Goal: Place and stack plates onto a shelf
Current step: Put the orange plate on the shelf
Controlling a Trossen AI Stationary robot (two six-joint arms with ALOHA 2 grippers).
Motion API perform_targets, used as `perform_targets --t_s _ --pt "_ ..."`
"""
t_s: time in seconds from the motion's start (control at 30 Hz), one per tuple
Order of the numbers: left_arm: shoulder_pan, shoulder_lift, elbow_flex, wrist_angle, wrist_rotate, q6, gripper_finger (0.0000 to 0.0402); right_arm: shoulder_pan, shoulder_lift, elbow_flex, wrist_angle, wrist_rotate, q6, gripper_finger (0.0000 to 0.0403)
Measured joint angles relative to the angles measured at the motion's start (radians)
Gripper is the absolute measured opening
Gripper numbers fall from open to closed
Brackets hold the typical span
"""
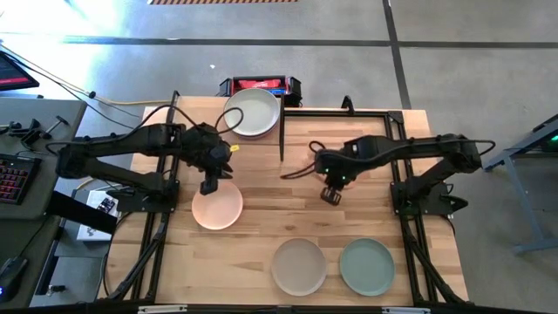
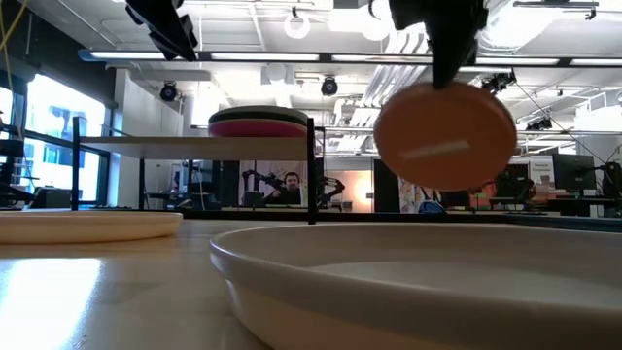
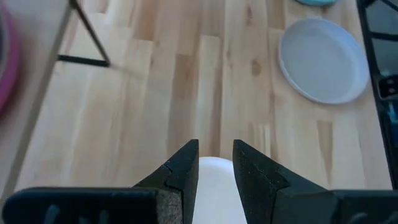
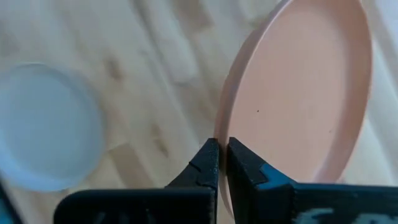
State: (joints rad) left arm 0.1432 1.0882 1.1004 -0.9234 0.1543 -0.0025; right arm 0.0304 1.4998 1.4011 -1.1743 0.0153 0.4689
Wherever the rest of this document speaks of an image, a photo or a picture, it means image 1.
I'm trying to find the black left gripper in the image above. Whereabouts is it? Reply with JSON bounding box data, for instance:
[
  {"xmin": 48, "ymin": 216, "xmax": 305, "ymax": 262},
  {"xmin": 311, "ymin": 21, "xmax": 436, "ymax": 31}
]
[{"xmin": 181, "ymin": 123, "xmax": 235, "ymax": 196}]

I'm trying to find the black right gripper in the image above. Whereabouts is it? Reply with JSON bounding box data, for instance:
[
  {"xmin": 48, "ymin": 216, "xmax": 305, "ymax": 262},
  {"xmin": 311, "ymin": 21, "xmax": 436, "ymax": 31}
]
[{"xmin": 314, "ymin": 135, "xmax": 371, "ymax": 207}]

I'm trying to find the peach plate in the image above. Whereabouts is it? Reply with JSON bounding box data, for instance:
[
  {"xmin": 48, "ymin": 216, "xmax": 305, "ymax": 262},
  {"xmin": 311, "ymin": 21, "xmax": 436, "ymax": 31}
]
[{"xmin": 191, "ymin": 180, "xmax": 244, "ymax": 231}]

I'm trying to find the beige plate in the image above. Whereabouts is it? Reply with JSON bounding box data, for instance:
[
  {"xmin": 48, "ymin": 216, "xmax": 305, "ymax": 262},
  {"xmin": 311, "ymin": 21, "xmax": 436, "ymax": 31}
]
[{"xmin": 270, "ymin": 237, "xmax": 328, "ymax": 297}]

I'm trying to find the green plate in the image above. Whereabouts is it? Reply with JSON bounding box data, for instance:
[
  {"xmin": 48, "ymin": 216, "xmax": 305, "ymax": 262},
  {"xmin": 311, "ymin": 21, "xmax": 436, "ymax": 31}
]
[{"xmin": 339, "ymin": 237, "xmax": 397, "ymax": 297}]

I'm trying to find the white plate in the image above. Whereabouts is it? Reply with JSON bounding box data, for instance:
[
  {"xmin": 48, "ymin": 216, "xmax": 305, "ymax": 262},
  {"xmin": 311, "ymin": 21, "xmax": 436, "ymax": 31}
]
[{"xmin": 223, "ymin": 88, "xmax": 281, "ymax": 140}]

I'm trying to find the red and black toolbox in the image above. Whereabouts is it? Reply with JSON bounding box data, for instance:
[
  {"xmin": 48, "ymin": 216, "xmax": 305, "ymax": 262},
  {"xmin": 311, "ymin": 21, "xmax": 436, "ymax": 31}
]
[{"xmin": 217, "ymin": 75, "xmax": 303, "ymax": 108}]

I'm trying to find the white booklet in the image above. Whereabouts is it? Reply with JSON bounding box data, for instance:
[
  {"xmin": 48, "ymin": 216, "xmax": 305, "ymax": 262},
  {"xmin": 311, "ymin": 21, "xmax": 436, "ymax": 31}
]
[{"xmin": 77, "ymin": 189, "xmax": 119, "ymax": 242}]

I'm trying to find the black flat panel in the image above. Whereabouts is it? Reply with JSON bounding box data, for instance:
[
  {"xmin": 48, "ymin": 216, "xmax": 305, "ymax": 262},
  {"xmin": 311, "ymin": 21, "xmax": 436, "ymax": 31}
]
[{"xmin": 44, "ymin": 190, "xmax": 119, "ymax": 236}]

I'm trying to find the black backlit keyboard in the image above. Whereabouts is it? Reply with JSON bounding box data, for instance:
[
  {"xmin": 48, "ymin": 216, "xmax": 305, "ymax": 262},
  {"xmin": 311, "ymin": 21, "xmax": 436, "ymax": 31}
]
[{"xmin": 0, "ymin": 153, "xmax": 44, "ymax": 206}]

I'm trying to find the grey desk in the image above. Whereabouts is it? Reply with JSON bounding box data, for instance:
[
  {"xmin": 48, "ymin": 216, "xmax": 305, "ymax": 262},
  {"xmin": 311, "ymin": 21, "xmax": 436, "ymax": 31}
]
[{"xmin": 0, "ymin": 96, "xmax": 88, "ymax": 314}]

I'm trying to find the desk with blue-grey legs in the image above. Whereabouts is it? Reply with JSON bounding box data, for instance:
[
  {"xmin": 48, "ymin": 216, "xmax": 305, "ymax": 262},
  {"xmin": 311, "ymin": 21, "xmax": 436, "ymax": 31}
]
[{"xmin": 482, "ymin": 113, "xmax": 558, "ymax": 256}]

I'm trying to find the black computer mouse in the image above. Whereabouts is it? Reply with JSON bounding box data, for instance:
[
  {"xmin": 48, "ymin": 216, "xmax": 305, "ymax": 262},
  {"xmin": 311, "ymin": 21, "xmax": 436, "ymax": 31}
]
[{"xmin": 0, "ymin": 256, "xmax": 28, "ymax": 303}]

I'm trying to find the black box with green light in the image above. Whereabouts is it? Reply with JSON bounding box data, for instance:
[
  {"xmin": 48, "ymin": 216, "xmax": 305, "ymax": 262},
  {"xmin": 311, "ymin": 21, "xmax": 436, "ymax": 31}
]
[{"xmin": 540, "ymin": 130, "xmax": 558, "ymax": 154}]

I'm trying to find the computer monitor with red bar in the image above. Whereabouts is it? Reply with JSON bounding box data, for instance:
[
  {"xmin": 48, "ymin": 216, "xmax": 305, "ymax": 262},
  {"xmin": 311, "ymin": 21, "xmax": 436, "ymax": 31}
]
[{"xmin": 0, "ymin": 50, "xmax": 40, "ymax": 92}]

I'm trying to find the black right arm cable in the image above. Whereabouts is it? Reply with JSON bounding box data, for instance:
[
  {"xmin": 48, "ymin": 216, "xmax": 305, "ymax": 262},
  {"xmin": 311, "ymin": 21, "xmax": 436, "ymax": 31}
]
[{"xmin": 281, "ymin": 140, "xmax": 332, "ymax": 181}]

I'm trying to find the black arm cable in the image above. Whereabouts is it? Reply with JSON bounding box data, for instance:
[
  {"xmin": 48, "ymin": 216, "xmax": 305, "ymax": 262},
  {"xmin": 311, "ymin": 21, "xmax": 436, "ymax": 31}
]
[
  {"xmin": 130, "ymin": 103, "xmax": 245, "ymax": 136},
  {"xmin": 281, "ymin": 140, "xmax": 332, "ymax": 181}
]

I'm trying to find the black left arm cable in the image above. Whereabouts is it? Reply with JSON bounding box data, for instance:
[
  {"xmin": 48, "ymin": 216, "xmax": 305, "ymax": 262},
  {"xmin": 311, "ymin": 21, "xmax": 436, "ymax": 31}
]
[{"xmin": 130, "ymin": 103, "xmax": 245, "ymax": 136}]

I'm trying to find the black aluminium table frame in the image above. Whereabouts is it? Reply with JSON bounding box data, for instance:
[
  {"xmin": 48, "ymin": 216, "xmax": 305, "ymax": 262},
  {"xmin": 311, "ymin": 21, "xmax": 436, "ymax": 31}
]
[{"xmin": 98, "ymin": 107, "xmax": 471, "ymax": 306}]

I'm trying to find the yellow cable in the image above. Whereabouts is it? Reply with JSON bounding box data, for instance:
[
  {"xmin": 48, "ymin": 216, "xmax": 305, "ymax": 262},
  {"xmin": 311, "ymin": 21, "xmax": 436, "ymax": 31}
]
[{"xmin": 92, "ymin": 96, "xmax": 172, "ymax": 107}]

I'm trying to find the white metal bracket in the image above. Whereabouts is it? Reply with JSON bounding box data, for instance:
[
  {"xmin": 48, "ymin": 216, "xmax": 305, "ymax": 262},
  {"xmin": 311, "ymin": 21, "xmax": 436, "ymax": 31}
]
[
  {"xmin": 382, "ymin": 306, "xmax": 432, "ymax": 314},
  {"xmin": 138, "ymin": 304, "xmax": 188, "ymax": 314}
]

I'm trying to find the black floor cable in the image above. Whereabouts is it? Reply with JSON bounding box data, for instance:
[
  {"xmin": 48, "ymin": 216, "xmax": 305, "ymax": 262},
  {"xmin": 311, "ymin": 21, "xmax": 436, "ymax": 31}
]
[{"xmin": 0, "ymin": 43, "xmax": 140, "ymax": 132}]

